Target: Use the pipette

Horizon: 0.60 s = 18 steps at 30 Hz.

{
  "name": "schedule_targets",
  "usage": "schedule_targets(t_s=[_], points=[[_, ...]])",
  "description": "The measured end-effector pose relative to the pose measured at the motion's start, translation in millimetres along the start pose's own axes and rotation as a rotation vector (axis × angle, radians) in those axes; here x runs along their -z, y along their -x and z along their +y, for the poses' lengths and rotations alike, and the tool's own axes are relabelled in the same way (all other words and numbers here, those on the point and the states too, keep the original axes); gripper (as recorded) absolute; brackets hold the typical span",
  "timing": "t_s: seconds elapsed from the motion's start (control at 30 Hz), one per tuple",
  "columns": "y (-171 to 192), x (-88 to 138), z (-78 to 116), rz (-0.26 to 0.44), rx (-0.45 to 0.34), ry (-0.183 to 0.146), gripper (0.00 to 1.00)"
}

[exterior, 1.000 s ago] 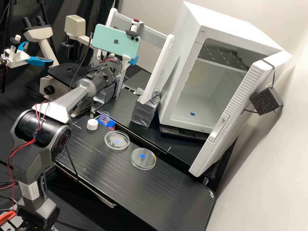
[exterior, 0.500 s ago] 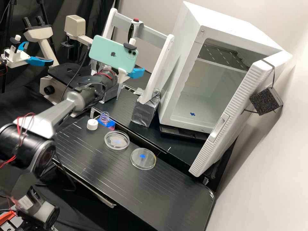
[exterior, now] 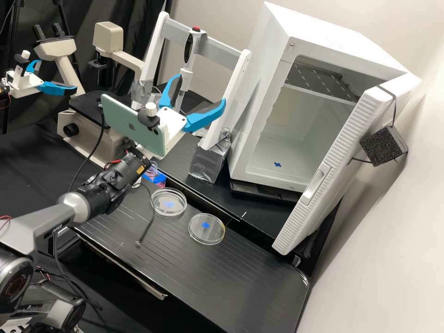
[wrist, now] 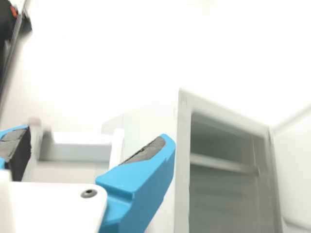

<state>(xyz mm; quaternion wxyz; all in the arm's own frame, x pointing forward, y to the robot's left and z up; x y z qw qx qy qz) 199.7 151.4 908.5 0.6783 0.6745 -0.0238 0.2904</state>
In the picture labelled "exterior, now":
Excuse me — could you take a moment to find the petri dish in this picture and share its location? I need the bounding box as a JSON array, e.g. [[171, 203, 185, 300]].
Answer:
[[149, 187, 188, 218]]

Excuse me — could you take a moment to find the right wrist camera phone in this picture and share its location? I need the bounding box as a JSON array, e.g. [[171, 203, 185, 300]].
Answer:
[[99, 93, 167, 157]]

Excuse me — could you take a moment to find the black cable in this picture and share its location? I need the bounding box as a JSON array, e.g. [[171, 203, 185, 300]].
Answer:
[[66, 103, 107, 196], [134, 183, 157, 250]]

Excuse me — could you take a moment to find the petri dish lid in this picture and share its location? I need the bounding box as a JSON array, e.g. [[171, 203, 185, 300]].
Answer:
[[187, 212, 227, 246]]

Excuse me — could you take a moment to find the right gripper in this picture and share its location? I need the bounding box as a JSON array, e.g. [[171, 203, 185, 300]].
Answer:
[[157, 73, 227, 157]]

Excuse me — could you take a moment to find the white incubator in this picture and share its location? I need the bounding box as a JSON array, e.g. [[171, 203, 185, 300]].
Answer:
[[227, 1, 409, 193]]

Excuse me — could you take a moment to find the white pipette stand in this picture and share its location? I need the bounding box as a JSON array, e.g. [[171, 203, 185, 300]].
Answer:
[[131, 11, 253, 183]]

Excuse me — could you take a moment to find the black tray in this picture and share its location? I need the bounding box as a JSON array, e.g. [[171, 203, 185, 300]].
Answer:
[[228, 179, 303, 203]]

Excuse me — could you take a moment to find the incubator door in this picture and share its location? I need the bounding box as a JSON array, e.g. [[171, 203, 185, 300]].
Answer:
[[271, 73, 422, 257]]

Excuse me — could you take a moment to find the pipette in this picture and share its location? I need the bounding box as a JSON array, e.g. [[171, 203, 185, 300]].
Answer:
[[176, 26, 208, 112]]

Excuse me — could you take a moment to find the cream microscope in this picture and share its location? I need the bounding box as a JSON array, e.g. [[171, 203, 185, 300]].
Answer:
[[31, 21, 155, 169]]

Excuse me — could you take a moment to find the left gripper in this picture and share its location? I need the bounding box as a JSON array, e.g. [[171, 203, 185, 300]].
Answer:
[[4, 59, 79, 99]]

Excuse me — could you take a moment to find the blue bottle holder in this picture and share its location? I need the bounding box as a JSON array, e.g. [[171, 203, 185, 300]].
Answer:
[[141, 171, 168, 186]]

